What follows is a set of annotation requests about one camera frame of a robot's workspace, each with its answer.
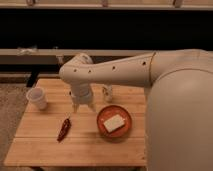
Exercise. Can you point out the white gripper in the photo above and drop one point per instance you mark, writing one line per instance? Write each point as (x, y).
(82, 94)

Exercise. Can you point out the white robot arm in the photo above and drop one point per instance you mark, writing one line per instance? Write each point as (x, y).
(179, 92)

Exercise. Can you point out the dried red chili pepper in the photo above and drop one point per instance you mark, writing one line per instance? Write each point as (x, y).
(64, 129)

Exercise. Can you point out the orange round plate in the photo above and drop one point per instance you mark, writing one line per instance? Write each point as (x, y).
(108, 112)

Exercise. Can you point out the small white patterned object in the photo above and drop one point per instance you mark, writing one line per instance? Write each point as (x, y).
(107, 91)

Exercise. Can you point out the wooden table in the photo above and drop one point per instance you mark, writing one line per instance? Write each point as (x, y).
(35, 142)

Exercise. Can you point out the long wooden bench rail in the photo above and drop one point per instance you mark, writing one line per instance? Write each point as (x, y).
(53, 56)

